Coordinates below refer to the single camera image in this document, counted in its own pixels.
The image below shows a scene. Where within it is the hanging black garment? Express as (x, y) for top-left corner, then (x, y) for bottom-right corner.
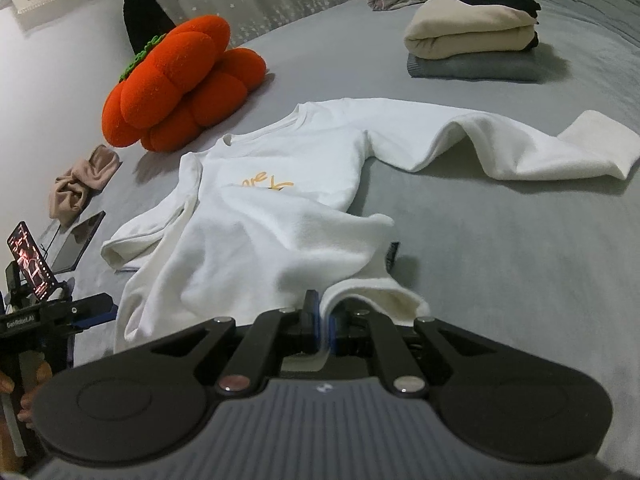
(122, 0), (178, 58)

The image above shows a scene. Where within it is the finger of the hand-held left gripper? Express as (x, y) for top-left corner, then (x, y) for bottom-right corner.
(75, 293), (118, 332)

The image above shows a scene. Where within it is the person's left hand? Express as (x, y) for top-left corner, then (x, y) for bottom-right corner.
(17, 360), (53, 432)

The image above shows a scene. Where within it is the white sweatshirt with orange print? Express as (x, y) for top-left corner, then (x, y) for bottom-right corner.
(101, 97), (640, 356)

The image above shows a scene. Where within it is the black tablet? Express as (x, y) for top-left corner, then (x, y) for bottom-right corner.
(50, 211), (107, 275)

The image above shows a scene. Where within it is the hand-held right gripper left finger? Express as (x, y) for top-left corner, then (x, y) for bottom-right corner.
(147, 289), (321, 395)

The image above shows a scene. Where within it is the crumpled tan cloth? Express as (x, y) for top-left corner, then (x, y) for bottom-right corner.
(48, 144), (122, 227)

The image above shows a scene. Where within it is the smartphone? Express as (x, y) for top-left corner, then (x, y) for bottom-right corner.
(6, 221), (54, 302)

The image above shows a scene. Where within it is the orange pumpkin plush pillow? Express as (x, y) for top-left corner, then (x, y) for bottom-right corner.
(101, 16), (267, 153)

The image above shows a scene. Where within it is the folded grey garment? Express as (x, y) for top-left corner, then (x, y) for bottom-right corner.
(406, 52), (543, 82)

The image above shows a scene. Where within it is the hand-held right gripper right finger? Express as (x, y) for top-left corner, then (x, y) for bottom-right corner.
(325, 300), (501, 395)

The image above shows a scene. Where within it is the black phone stand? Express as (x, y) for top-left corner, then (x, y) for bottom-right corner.
(5, 262), (76, 311)

